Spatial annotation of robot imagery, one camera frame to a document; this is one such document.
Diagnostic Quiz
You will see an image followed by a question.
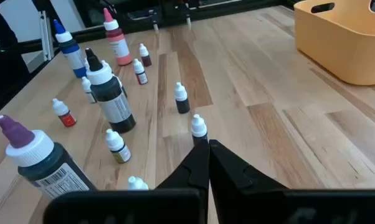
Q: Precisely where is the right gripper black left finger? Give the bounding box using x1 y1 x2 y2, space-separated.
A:
44 140 211 224

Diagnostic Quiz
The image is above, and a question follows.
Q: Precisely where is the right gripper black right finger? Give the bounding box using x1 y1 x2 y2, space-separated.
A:
209 139 375 224

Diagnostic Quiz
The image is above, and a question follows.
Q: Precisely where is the small white-capped dropper bottle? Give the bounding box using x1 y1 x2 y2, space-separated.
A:
127 175 150 191

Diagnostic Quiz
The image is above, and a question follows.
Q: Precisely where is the small maroon dropper bottle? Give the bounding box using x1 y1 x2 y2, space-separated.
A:
138 43 153 67

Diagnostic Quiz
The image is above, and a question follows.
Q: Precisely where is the small yellow-green dropper bottle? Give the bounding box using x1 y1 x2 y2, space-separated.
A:
105 128 132 164

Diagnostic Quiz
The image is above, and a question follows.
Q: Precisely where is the small red dropper bottle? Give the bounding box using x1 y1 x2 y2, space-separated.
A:
132 58 149 85

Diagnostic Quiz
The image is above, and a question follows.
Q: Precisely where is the large violet food coloring bottle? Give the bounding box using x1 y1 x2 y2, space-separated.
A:
0 114 98 200

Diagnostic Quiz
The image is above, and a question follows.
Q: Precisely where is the small black dropper bottle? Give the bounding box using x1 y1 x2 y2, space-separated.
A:
174 82 191 114

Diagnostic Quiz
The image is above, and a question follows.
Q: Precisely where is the small orange-red dropper bottle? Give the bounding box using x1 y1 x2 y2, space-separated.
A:
51 98 77 128

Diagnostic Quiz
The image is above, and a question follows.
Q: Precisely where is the large black food coloring bottle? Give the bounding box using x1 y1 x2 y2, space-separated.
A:
84 47 137 134

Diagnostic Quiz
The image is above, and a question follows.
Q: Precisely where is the large blue food coloring bottle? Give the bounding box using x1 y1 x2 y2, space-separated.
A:
52 19 88 78

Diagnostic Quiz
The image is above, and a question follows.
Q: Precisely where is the small blue dropper bottle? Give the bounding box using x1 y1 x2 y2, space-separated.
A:
81 76 97 104

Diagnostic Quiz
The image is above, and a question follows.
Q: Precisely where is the large pink food coloring bottle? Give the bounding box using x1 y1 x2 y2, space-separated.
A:
102 7 133 66

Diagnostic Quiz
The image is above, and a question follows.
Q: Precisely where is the yellow plastic bin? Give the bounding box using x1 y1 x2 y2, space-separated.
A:
293 0 375 86

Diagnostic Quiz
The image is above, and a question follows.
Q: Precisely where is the black bulky equipment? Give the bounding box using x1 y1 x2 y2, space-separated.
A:
0 0 31 106

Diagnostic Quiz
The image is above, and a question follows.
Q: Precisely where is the silver aluminium frame post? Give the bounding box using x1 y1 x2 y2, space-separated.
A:
39 11 55 62

